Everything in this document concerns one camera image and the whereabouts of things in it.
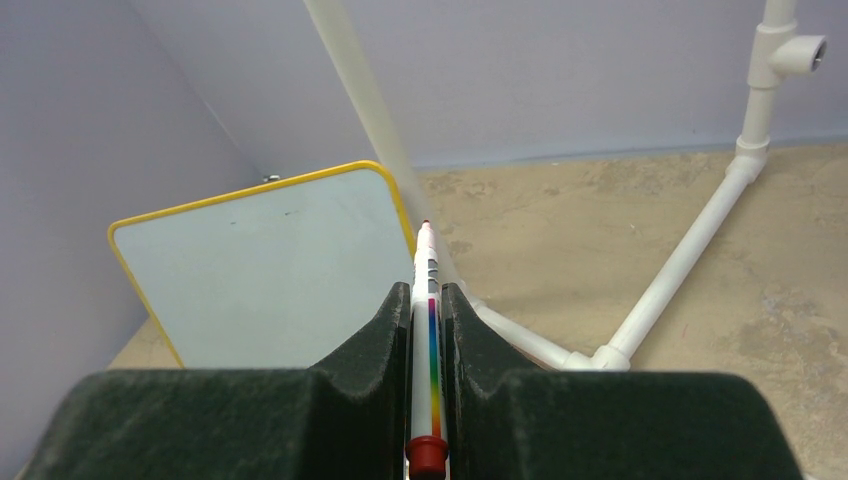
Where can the white vertical pole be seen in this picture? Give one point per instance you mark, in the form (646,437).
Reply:
(347,55)

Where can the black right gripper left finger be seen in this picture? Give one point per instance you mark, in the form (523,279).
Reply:
(341,418)

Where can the white PVC pipe frame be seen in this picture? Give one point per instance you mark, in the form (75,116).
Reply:
(778,52)

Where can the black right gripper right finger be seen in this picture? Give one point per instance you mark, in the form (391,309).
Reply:
(511,419)

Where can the yellow framed whiteboard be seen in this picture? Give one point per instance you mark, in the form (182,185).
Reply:
(273,276)

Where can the red whiteboard marker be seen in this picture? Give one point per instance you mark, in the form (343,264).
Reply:
(427,450)

